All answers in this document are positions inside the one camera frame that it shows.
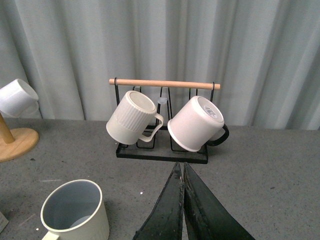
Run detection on white mug on tree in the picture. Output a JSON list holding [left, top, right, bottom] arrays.
[[0, 78, 39, 118]]

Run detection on wooden mug tree stand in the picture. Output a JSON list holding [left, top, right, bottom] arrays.
[[0, 114, 40, 162]]

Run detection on black wire mug rack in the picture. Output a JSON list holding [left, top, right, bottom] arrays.
[[109, 77, 229, 164]]

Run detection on blue Pascal milk carton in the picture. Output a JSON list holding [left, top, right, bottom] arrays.
[[0, 212, 9, 232]]

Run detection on white mug black handle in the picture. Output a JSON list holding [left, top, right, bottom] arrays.
[[167, 96, 230, 152]]

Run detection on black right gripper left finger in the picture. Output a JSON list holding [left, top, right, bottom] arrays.
[[133, 162, 185, 240]]

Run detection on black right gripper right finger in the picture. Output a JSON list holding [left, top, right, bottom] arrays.
[[183, 163, 254, 240]]

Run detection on cream ribbed hanging mug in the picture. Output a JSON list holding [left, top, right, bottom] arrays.
[[106, 90, 164, 145]]

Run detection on grey curtain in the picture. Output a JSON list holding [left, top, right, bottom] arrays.
[[0, 0, 320, 130]]

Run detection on cream ribbed mug grey inside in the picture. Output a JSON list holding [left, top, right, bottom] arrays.
[[40, 179, 110, 240]]

